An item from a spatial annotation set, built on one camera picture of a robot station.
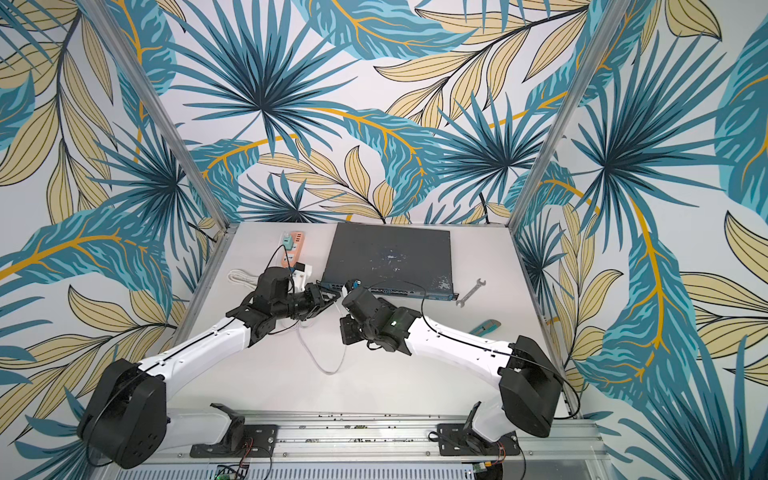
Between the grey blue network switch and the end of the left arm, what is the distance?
0.96 ft

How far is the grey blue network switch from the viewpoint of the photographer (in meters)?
1.02

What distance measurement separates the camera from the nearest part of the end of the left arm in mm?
616
